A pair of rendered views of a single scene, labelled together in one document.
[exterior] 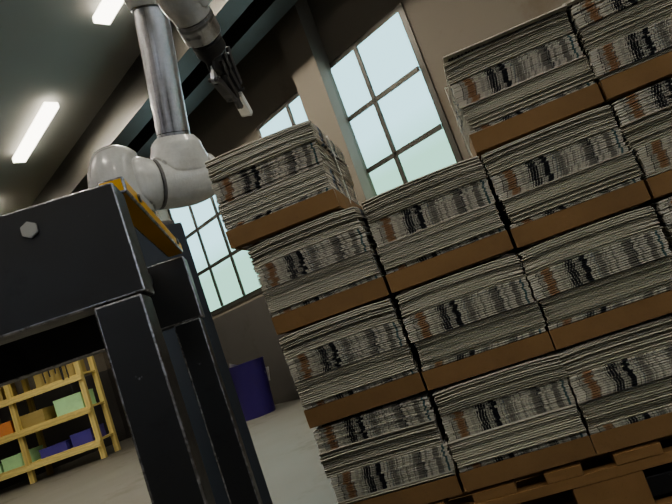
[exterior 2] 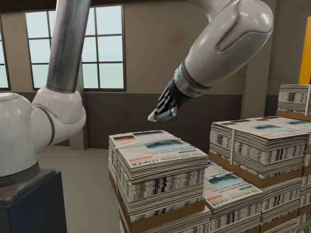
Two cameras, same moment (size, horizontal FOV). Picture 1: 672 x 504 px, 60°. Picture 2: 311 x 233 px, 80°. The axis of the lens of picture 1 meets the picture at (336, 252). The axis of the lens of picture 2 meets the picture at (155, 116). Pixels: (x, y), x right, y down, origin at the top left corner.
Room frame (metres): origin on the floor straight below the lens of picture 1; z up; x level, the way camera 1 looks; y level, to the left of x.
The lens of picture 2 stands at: (0.93, 0.46, 1.31)
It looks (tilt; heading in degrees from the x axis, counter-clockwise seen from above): 11 degrees down; 325
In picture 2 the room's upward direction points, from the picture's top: straight up
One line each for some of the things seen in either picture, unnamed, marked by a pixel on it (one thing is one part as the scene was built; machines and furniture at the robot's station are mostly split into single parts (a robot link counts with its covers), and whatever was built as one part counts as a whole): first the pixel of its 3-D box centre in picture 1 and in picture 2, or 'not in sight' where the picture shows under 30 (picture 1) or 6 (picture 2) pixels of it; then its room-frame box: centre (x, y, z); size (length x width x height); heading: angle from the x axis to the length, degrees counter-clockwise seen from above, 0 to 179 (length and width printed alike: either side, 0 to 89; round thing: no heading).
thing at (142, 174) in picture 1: (121, 184); (6, 130); (1.63, 0.52, 1.17); 0.18 x 0.16 x 0.22; 128
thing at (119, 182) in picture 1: (151, 226); not in sight; (0.84, 0.24, 0.81); 0.43 x 0.03 x 0.02; 9
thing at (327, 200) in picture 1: (290, 222); (161, 202); (1.44, 0.08, 0.86); 0.29 x 0.16 x 0.04; 79
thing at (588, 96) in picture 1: (528, 137); (250, 162); (1.44, -0.55, 0.86); 0.38 x 0.29 x 0.04; 167
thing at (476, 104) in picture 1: (516, 106); (251, 147); (1.44, -0.55, 0.95); 0.38 x 0.29 x 0.23; 167
